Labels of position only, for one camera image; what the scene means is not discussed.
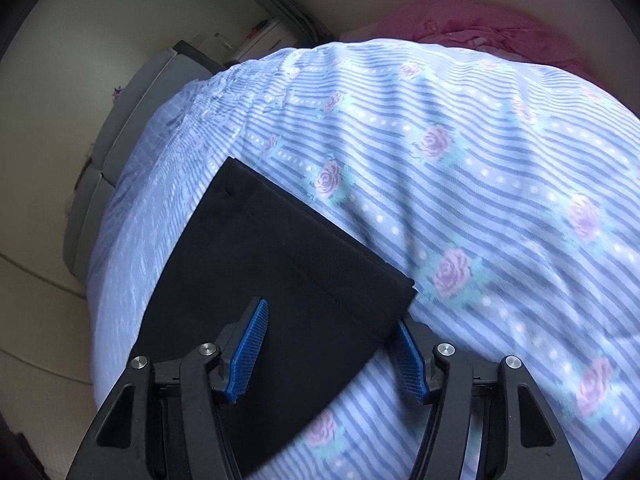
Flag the green curtain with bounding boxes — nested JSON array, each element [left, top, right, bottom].
[[245, 0, 331, 46]]

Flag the grey padded headboard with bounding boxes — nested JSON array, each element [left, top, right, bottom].
[[65, 40, 226, 281]]

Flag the black pants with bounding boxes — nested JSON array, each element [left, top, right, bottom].
[[135, 156, 418, 478]]

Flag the pink blanket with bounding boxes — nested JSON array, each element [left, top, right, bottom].
[[340, 0, 601, 86]]

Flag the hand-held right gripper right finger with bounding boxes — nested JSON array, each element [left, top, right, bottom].
[[396, 316, 583, 480]]

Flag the white nightstand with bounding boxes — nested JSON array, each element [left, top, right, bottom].
[[235, 17, 296, 63]]

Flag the blue floral bed sheet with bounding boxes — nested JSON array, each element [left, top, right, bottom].
[[90, 37, 640, 480]]

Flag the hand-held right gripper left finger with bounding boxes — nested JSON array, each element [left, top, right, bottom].
[[65, 297, 269, 480]]

